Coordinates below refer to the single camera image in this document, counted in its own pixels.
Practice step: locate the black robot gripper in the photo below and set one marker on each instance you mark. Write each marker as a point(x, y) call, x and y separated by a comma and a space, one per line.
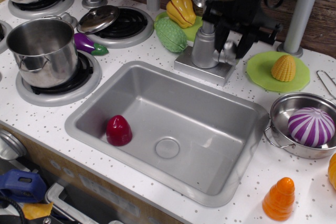
point(242, 16)

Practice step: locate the silver faucet lever handle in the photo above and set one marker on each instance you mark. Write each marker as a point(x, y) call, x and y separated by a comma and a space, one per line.
point(230, 51)

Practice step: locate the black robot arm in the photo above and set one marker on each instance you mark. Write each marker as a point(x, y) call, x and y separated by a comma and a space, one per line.
point(245, 17)

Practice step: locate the green plate with corn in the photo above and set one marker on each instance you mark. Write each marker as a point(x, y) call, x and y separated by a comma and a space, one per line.
point(259, 70)

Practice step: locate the silver toy faucet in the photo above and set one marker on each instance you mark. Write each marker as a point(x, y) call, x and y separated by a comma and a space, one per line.
point(201, 60)

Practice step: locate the green plate behind faucet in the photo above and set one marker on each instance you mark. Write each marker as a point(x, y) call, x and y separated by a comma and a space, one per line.
point(190, 32)

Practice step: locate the yellow toy bell pepper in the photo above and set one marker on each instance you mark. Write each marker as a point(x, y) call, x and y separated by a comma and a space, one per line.
point(181, 12)

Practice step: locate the yellow toy corn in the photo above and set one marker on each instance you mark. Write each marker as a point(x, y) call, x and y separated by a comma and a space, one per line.
point(284, 68)

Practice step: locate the green toy bumpy gourd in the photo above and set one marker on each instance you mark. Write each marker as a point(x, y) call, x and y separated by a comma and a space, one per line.
point(171, 35)

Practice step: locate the middle stove burner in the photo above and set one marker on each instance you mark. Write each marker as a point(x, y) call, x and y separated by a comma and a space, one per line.
point(132, 27)

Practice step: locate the stove burner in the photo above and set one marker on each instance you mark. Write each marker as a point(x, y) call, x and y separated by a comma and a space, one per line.
point(132, 27)
point(39, 9)
point(83, 83)

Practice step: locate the grey toy sink basin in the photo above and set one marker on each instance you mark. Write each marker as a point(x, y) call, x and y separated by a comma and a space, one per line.
point(192, 138)

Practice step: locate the purple striped toy onion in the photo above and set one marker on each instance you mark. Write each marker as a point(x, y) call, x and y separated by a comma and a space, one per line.
point(311, 127)

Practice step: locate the steel pot lid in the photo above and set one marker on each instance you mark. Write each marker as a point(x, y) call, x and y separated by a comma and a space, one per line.
point(98, 19)

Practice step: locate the grey stove knob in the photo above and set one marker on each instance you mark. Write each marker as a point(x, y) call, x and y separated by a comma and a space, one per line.
point(90, 4)

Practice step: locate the purple toy eggplant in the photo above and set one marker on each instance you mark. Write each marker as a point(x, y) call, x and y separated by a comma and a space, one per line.
point(83, 43)

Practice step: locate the red toy pepper half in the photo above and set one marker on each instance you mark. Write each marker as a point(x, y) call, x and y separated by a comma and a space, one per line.
point(118, 131)

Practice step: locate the front left stove burner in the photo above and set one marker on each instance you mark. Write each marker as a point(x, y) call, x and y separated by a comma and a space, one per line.
point(83, 83)

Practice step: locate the orange toy at edge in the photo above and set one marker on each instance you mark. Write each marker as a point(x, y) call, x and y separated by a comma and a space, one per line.
point(332, 171)

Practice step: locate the orange toy carrot piece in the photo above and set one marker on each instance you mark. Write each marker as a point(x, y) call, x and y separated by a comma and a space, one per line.
point(278, 202)

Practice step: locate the back left stove burner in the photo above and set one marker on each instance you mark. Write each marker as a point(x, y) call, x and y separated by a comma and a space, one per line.
point(39, 9)

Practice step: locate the large steel pot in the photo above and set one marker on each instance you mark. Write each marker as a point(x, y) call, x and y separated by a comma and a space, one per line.
point(45, 51)

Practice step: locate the silver oven knob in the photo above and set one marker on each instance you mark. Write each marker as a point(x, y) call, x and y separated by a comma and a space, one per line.
point(11, 147)

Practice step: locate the blue clamp tool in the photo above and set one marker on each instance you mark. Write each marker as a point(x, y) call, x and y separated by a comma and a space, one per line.
point(22, 186)

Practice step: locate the yellow cloth scrap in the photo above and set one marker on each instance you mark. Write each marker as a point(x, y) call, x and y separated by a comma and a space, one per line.
point(37, 210)

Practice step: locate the grey vertical post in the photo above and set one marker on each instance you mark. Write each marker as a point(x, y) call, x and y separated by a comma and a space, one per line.
point(298, 24)

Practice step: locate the steel pan with handles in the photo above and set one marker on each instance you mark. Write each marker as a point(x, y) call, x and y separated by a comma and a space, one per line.
point(277, 134)

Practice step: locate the wire whisk handle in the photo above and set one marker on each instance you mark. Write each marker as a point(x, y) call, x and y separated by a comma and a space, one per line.
point(328, 82)

